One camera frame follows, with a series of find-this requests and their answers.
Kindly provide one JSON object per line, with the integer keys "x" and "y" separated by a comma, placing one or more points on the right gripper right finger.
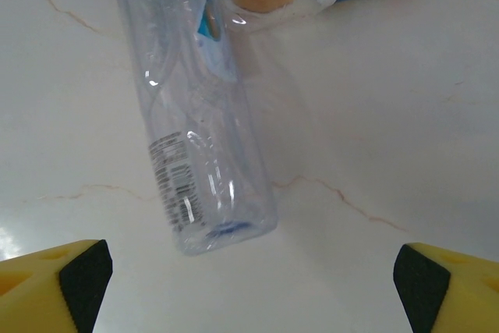
{"x": 460, "y": 294}

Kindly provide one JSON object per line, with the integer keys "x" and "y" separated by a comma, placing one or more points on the clear water bottle barcode label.
{"x": 187, "y": 134}

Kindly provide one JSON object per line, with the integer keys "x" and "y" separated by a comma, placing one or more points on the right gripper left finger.
{"x": 39, "y": 294}

